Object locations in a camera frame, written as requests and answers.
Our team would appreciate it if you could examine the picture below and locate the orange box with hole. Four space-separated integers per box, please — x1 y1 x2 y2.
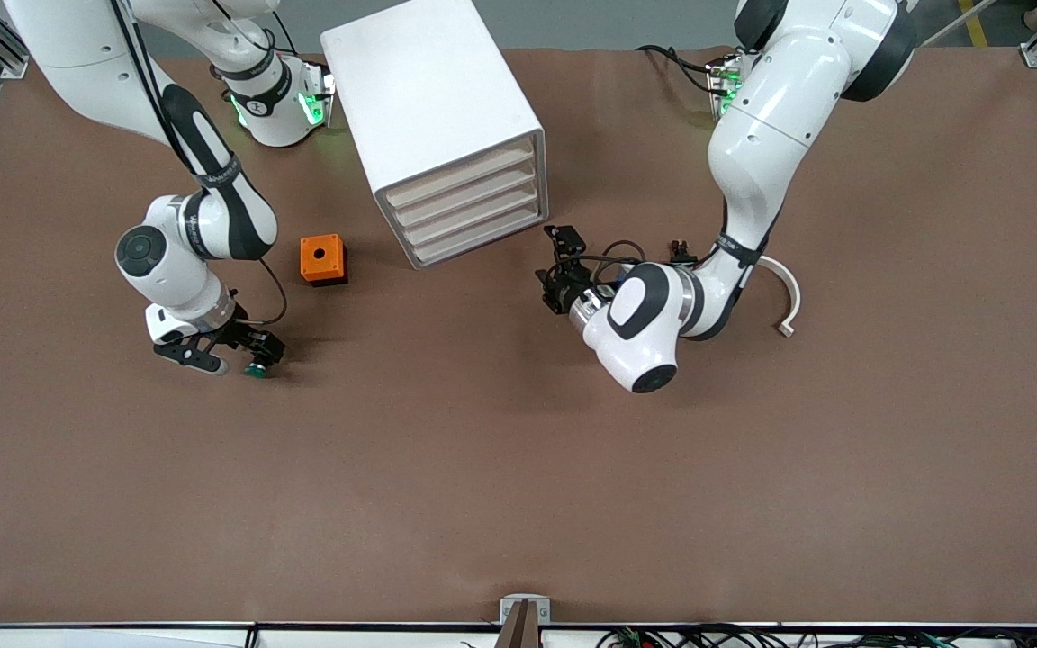
300 234 349 288

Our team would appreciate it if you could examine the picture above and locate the black arm base cable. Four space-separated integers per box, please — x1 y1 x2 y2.
636 43 719 95

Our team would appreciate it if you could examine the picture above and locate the white curved bracket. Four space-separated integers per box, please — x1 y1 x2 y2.
757 256 802 339

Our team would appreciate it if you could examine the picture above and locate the white table edge rail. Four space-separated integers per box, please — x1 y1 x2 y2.
0 621 1037 648

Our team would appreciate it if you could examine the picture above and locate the grey metal table bracket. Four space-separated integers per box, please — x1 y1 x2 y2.
500 594 551 626

